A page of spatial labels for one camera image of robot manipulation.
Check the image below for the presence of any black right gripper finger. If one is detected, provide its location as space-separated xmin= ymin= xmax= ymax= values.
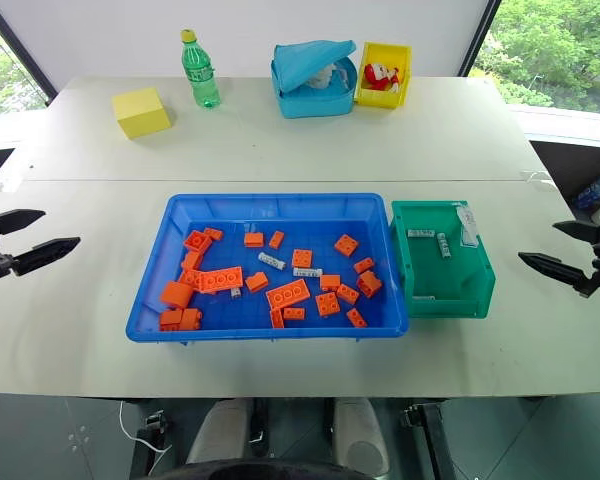
xmin=518 ymin=251 xmax=596 ymax=298
xmin=552 ymin=220 xmax=600 ymax=246

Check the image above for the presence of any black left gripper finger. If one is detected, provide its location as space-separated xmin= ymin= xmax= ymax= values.
xmin=10 ymin=236 xmax=82 ymax=277
xmin=0 ymin=208 xmax=47 ymax=236

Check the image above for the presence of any blue water bottle pack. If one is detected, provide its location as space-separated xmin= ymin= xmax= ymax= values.
xmin=572 ymin=172 xmax=600 ymax=209

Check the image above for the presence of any clear plastic label sleeve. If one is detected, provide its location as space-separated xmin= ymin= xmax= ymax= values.
xmin=457 ymin=204 xmax=480 ymax=248

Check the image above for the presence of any green plastic bin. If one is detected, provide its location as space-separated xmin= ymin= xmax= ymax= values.
xmin=390 ymin=200 xmax=497 ymax=320

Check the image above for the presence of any yellow sponge block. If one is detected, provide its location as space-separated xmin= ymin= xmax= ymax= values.
xmin=111 ymin=87 xmax=173 ymax=140

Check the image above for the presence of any blue plastic tray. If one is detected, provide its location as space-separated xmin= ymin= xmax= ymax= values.
xmin=125 ymin=193 xmax=410 ymax=346

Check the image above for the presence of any green plastic bottle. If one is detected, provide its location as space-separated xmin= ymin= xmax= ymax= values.
xmin=180 ymin=29 xmax=222 ymax=110

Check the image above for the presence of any yellow plastic bin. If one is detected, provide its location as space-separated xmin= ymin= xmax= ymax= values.
xmin=354 ymin=41 xmax=413 ymax=109

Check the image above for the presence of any grey rounded robot leg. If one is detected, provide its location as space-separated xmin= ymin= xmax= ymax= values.
xmin=329 ymin=398 xmax=391 ymax=477
xmin=186 ymin=398 xmax=254 ymax=465

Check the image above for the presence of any red and white toy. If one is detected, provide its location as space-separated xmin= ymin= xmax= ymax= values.
xmin=362 ymin=62 xmax=401 ymax=94

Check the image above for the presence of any white item in bag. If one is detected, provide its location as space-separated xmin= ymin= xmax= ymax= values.
xmin=307 ymin=63 xmax=351 ymax=90

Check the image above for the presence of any blue lidded container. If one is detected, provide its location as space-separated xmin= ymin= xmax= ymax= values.
xmin=270 ymin=38 xmax=358 ymax=120

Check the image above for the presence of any white cable under table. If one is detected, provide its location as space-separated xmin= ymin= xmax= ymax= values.
xmin=118 ymin=399 xmax=174 ymax=479

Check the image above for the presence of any black table frame leg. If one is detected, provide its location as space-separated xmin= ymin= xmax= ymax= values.
xmin=129 ymin=409 xmax=174 ymax=480
xmin=400 ymin=402 xmax=461 ymax=480

